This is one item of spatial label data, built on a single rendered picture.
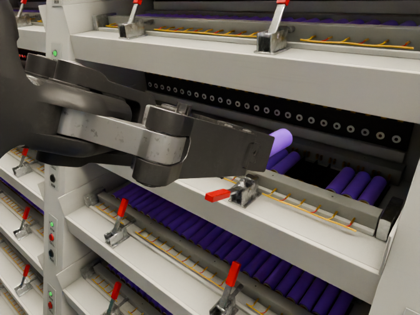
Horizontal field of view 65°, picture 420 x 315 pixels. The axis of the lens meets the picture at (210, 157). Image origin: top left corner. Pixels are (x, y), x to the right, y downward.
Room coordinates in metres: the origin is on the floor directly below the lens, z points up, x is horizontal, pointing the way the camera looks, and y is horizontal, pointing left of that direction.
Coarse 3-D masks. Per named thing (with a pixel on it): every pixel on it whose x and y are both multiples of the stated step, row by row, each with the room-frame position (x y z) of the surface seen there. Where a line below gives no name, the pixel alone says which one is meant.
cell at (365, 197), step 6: (372, 180) 0.41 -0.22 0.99; (378, 180) 0.41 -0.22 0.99; (384, 180) 0.41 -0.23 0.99; (372, 186) 0.40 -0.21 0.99; (378, 186) 0.40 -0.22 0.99; (384, 186) 0.41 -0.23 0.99; (366, 192) 0.39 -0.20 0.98; (372, 192) 0.39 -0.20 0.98; (378, 192) 0.39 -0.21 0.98; (360, 198) 0.38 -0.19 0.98; (366, 198) 0.37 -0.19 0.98; (372, 198) 0.38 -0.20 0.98; (372, 204) 0.37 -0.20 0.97
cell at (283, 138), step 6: (276, 132) 0.30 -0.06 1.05; (282, 132) 0.30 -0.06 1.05; (288, 132) 0.30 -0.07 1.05; (276, 138) 0.29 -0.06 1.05; (282, 138) 0.29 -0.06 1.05; (288, 138) 0.30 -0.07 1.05; (276, 144) 0.28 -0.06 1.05; (282, 144) 0.29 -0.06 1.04; (288, 144) 0.30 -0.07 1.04; (276, 150) 0.28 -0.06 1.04; (270, 156) 0.28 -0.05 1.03
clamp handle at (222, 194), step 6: (240, 180) 0.40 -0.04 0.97; (240, 186) 0.41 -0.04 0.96; (210, 192) 0.36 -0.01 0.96; (216, 192) 0.36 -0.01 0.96; (222, 192) 0.36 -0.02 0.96; (228, 192) 0.37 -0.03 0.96; (234, 192) 0.38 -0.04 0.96; (210, 198) 0.35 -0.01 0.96; (216, 198) 0.35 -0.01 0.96; (222, 198) 0.36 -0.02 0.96
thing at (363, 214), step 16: (240, 176) 0.45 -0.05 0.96; (272, 176) 0.42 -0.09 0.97; (272, 192) 0.41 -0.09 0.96; (288, 192) 0.40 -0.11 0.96; (304, 192) 0.39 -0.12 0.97; (320, 192) 0.38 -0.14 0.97; (320, 208) 0.38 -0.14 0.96; (336, 208) 0.36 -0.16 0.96; (352, 208) 0.35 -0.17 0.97; (368, 208) 0.35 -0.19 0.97; (368, 224) 0.34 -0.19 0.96
